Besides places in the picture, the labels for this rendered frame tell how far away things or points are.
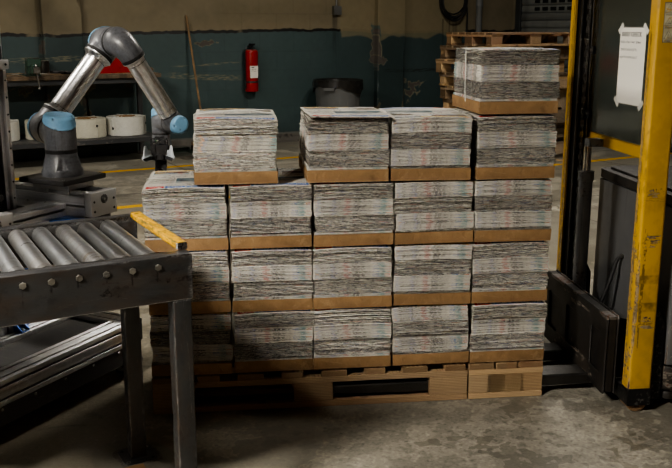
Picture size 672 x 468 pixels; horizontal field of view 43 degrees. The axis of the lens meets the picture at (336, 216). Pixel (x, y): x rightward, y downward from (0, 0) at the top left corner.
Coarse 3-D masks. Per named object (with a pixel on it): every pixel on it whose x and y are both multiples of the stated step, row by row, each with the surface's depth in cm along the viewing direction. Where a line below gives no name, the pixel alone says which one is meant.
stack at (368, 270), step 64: (192, 192) 294; (256, 192) 297; (320, 192) 300; (384, 192) 303; (448, 192) 306; (192, 256) 299; (256, 256) 302; (320, 256) 305; (384, 256) 307; (448, 256) 310; (192, 320) 304; (256, 320) 307; (320, 320) 310; (384, 320) 313; (448, 320) 315; (256, 384) 312; (320, 384) 315; (448, 384) 321
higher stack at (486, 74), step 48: (480, 48) 314; (528, 48) 305; (480, 96) 301; (528, 96) 301; (480, 144) 302; (528, 144) 304; (480, 192) 307; (528, 192) 309; (480, 288) 315; (528, 288) 317; (480, 336) 318; (528, 336) 320; (480, 384) 322; (528, 384) 325
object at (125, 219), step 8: (104, 216) 262; (112, 216) 262; (120, 216) 262; (128, 216) 262; (24, 224) 252; (32, 224) 252; (40, 224) 252; (48, 224) 252; (56, 224) 252; (72, 224) 254; (96, 224) 257; (120, 224) 261; (128, 224) 262; (136, 224) 263; (0, 232) 244; (8, 232) 245; (128, 232) 262; (136, 232) 264; (32, 240) 249; (16, 256) 248; (24, 264) 249
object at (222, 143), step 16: (208, 128) 290; (224, 128) 291; (240, 128) 292; (256, 128) 292; (272, 128) 293; (208, 144) 292; (224, 144) 293; (240, 144) 294; (256, 144) 294; (272, 144) 295; (208, 160) 294; (224, 160) 294; (240, 160) 295; (256, 160) 295; (272, 160) 296
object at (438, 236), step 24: (192, 240) 298; (216, 240) 299; (240, 240) 300; (264, 240) 301; (288, 240) 302; (312, 240) 308; (336, 240) 304; (360, 240) 305; (384, 240) 306; (408, 240) 307; (432, 240) 308; (456, 240) 309; (192, 312) 303; (216, 312) 304; (288, 360) 311; (312, 360) 312; (336, 360) 314; (360, 360) 315; (384, 360) 316; (408, 360) 317; (432, 360) 318; (456, 360) 319
